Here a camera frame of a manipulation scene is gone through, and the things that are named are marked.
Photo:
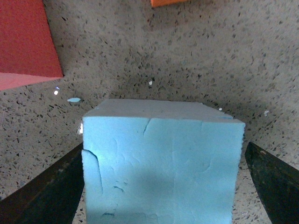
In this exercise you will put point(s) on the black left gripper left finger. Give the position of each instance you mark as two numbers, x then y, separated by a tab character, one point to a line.
50	198

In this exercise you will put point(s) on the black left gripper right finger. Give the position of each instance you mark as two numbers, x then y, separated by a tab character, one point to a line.
277	184

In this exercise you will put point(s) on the cracked light blue foam cube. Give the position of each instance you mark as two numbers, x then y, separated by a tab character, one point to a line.
160	162

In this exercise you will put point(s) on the dark red foam cube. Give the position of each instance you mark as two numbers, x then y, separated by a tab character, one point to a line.
27	52

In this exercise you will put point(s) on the orange foam cube left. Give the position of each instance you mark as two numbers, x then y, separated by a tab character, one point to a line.
161	3

